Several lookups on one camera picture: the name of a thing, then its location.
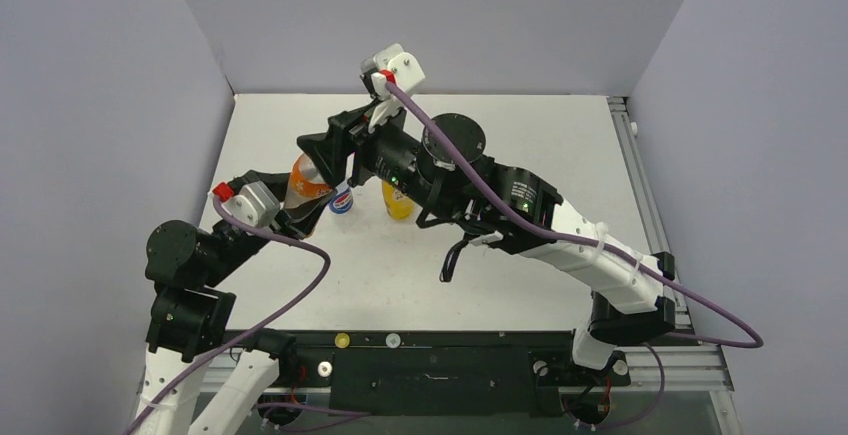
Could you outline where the orange drink bottle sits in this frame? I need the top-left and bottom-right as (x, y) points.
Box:
(282, 153), (335, 209)

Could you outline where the Pepsi bottle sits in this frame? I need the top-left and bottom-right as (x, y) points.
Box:
(328, 182), (354, 214)

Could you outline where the yellow juice bottle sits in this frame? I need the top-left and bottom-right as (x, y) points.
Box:
(381, 181), (415, 220)

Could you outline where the yellow juice bottle cap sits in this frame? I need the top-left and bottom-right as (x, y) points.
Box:
(334, 332), (351, 349)

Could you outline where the white water bottle cap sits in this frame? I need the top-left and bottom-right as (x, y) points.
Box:
(385, 333), (402, 349)

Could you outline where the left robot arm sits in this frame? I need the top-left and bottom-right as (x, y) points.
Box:
(126, 171), (335, 434)

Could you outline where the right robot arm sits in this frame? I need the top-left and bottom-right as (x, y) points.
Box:
(296, 105), (675, 382)

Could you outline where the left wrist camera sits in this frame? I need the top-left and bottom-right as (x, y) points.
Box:
(210, 181), (281, 228)

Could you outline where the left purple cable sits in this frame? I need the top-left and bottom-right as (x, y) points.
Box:
(122, 196), (376, 435)

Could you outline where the purple cable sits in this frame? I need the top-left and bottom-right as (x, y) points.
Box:
(384, 84), (765, 433)
(122, 196), (376, 435)

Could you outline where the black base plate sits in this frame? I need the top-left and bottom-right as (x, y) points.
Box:
(235, 330), (648, 417)

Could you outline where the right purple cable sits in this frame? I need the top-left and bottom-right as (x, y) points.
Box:
(384, 84), (765, 433)

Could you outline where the aluminium frame rail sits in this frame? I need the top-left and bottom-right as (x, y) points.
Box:
(607, 97), (733, 391)

